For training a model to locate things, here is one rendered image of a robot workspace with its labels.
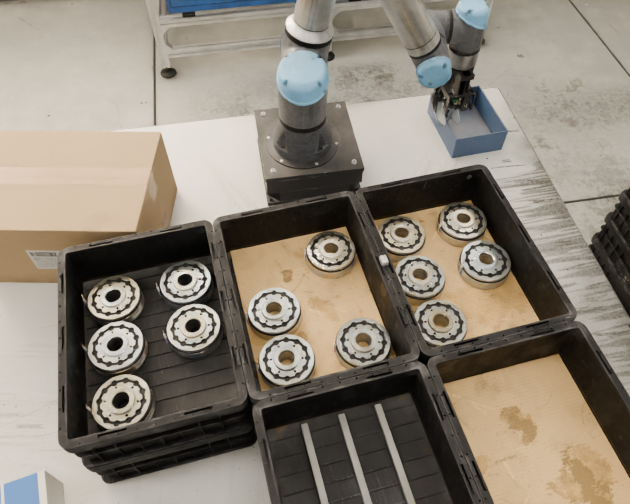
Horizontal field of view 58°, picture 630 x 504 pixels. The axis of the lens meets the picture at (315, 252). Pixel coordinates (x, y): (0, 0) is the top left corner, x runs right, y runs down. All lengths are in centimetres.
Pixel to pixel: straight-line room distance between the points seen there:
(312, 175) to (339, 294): 37
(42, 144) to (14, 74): 195
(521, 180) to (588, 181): 115
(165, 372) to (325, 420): 31
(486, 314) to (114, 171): 85
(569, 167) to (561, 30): 108
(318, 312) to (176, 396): 31
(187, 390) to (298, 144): 65
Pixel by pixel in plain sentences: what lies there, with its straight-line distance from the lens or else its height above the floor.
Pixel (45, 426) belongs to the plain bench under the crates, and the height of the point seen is 70.
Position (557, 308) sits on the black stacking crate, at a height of 90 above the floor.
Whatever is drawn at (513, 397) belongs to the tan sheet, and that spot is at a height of 83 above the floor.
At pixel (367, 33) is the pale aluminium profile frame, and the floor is 13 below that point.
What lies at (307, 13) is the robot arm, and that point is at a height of 110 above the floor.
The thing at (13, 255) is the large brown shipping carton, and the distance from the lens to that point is 140.
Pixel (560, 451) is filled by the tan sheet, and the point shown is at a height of 83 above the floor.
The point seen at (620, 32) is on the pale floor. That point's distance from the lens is 375.
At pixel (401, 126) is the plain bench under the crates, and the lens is 170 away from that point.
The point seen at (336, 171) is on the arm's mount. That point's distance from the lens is 141.
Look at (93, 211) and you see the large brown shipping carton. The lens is 128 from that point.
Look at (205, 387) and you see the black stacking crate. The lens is 108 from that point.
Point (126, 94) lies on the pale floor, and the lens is 306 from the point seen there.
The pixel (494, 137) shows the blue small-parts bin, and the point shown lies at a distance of 164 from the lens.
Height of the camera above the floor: 181
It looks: 54 degrees down
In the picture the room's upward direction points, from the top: straight up
